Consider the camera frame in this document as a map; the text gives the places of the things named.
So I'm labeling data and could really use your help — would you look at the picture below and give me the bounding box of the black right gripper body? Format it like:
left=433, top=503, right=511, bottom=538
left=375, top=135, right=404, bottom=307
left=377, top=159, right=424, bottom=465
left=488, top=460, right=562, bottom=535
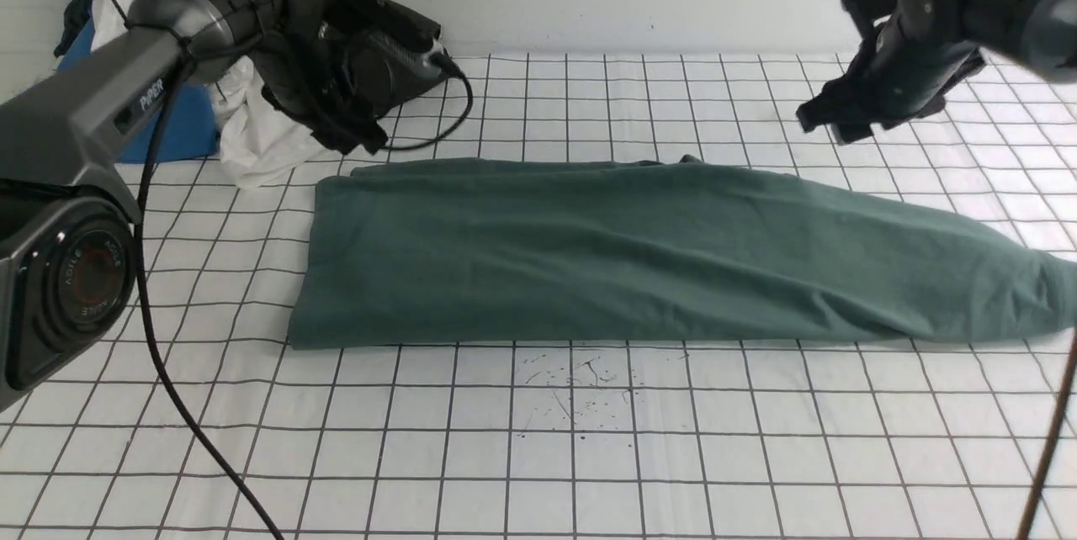
left=796, top=14, right=985, bottom=146

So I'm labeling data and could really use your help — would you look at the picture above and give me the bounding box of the blue garment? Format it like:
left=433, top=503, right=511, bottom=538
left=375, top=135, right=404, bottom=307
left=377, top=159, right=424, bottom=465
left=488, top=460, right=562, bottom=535
left=57, top=22, right=218, bottom=164

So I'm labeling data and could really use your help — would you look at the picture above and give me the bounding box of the white garment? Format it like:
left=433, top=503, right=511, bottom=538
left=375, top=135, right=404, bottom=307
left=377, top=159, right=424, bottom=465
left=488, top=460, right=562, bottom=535
left=90, top=0, right=327, bottom=188

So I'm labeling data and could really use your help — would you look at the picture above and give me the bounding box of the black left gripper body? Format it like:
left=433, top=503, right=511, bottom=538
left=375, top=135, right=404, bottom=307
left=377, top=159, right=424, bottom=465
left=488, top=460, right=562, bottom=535
left=249, top=0, right=389, bottom=156

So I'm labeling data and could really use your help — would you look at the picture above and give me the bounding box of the green long-sleeve top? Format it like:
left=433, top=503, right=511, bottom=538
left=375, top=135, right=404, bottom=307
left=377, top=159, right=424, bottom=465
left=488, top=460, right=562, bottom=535
left=286, top=157, right=1074, bottom=351

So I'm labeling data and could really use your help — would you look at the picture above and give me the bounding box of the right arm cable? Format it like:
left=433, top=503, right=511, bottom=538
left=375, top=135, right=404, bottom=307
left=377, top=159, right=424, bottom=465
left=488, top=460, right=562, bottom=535
left=1015, top=347, right=1077, bottom=540

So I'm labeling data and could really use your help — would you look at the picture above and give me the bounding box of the white grid tablecloth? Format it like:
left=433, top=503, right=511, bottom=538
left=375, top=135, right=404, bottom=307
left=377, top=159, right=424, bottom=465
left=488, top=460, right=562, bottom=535
left=0, top=55, right=1077, bottom=540

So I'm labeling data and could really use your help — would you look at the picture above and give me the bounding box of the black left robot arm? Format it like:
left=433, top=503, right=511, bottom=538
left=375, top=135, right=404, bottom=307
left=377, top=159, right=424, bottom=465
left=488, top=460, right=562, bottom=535
left=3, top=0, right=398, bottom=409

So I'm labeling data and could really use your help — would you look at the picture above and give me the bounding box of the dark olive garment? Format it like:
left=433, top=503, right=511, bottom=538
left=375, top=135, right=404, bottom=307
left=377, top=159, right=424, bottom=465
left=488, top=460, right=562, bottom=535
left=314, top=0, right=443, bottom=117

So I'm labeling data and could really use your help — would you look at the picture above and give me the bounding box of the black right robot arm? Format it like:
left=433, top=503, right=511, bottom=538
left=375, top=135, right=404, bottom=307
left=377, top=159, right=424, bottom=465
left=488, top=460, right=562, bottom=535
left=796, top=0, right=1076, bottom=146

